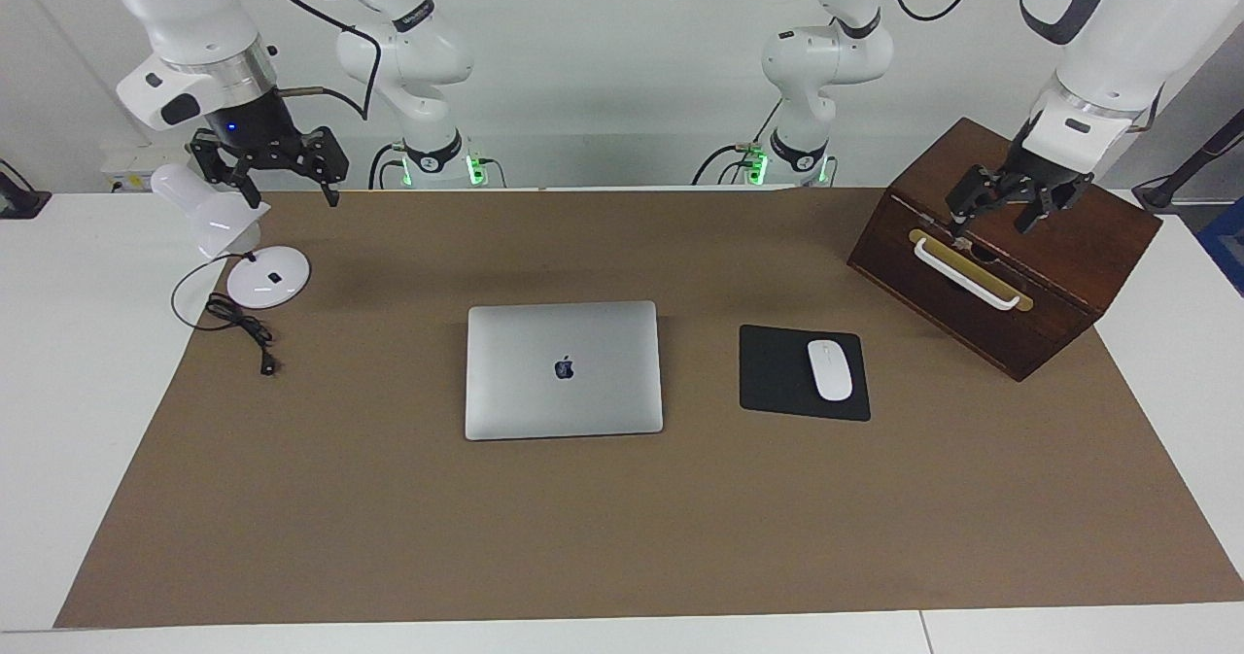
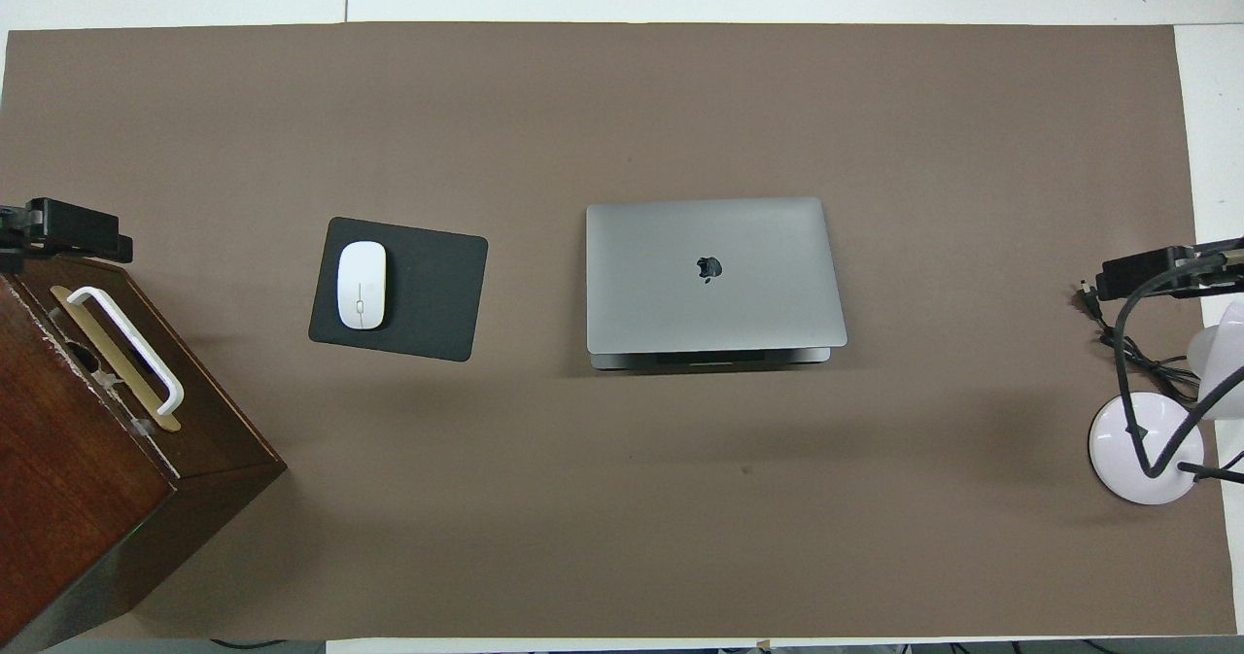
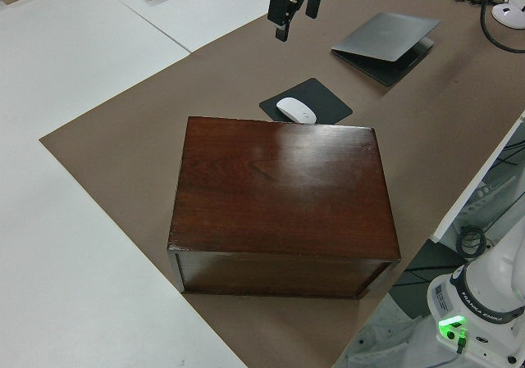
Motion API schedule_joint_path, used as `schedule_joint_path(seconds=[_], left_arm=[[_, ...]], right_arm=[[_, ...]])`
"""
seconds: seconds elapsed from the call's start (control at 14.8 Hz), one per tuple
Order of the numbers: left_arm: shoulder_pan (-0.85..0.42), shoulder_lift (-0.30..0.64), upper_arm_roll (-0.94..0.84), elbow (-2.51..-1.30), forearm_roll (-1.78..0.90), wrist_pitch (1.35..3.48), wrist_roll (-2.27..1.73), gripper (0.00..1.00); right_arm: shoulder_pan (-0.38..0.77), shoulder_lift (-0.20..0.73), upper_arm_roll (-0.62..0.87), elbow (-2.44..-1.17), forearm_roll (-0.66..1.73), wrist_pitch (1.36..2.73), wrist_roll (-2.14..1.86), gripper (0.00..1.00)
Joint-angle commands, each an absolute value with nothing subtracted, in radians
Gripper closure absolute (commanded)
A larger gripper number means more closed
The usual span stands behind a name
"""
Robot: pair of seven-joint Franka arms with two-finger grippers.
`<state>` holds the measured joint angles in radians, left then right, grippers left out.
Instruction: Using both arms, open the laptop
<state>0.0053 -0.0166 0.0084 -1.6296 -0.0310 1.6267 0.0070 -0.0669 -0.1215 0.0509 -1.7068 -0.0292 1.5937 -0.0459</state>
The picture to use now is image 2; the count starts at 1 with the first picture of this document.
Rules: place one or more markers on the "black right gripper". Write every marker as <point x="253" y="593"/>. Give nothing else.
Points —
<point x="1223" y="270"/>

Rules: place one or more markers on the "white computer mouse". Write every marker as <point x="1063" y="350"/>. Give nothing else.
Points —
<point x="362" y="285"/>

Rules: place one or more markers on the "white desk lamp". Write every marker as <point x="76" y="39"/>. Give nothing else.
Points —
<point x="1142" y="440"/>

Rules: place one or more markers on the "dark brown wooden box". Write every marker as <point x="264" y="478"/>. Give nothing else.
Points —
<point x="68" y="479"/>

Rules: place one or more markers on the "brown table mat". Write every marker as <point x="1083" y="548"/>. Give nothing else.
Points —
<point x="622" y="499"/>

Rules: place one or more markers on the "grey Apple laptop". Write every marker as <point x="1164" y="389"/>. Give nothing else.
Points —
<point x="680" y="285"/>

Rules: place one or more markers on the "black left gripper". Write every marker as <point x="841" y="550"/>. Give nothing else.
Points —
<point x="12" y="236"/>

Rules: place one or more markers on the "black mouse pad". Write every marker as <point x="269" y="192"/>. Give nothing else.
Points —
<point x="432" y="294"/>

